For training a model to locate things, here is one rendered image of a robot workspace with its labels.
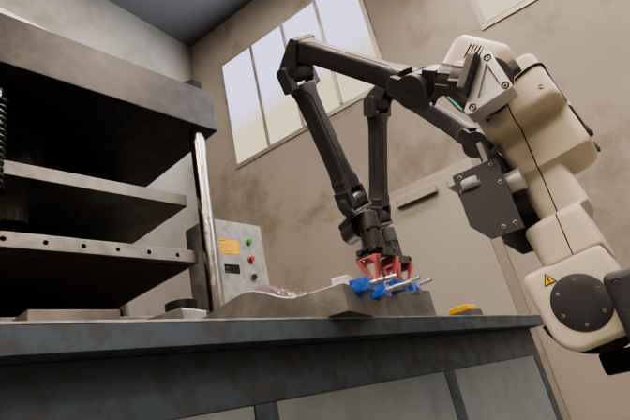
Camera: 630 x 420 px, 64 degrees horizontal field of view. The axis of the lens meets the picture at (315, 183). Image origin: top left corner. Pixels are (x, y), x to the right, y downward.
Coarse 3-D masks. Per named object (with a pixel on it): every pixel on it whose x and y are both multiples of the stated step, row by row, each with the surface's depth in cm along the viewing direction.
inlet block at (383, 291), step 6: (402, 282) 110; (408, 282) 110; (378, 288) 110; (384, 288) 110; (390, 288) 111; (396, 288) 110; (372, 294) 111; (378, 294) 110; (384, 294) 110; (390, 294) 112; (378, 300) 114
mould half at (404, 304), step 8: (392, 296) 128; (400, 296) 130; (408, 296) 133; (416, 296) 136; (424, 296) 139; (392, 304) 126; (400, 304) 129; (408, 304) 132; (416, 304) 135; (424, 304) 138; (432, 304) 141; (392, 312) 125; (400, 312) 127; (408, 312) 130; (416, 312) 133; (424, 312) 136; (432, 312) 139
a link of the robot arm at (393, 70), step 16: (288, 48) 129; (304, 48) 126; (320, 48) 124; (336, 48) 123; (288, 64) 131; (304, 64) 134; (320, 64) 125; (336, 64) 122; (352, 64) 119; (368, 64) 116; (384, 64) 115; (400, 64) 115; (304, 80) 136; (368, 80) 117; (384, 80) 114; (400, 80) 108; (416, 80) 106; (400, 96) 110; (416, 96) 107
